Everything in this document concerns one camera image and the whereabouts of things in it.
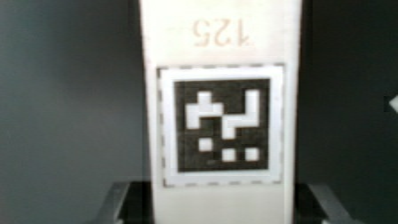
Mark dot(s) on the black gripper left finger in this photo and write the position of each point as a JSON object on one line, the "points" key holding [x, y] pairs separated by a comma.
{"points": [[127, 208]]}

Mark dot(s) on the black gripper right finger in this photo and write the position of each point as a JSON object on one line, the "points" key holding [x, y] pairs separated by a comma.
{"points": [[319, 208]]}

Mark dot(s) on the white desk leg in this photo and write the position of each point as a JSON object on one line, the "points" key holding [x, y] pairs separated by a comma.
{"points": [[221, 59]]}

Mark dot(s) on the white desk leg tagged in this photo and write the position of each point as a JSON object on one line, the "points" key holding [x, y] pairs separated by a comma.
{"points": [[392, 103]]}

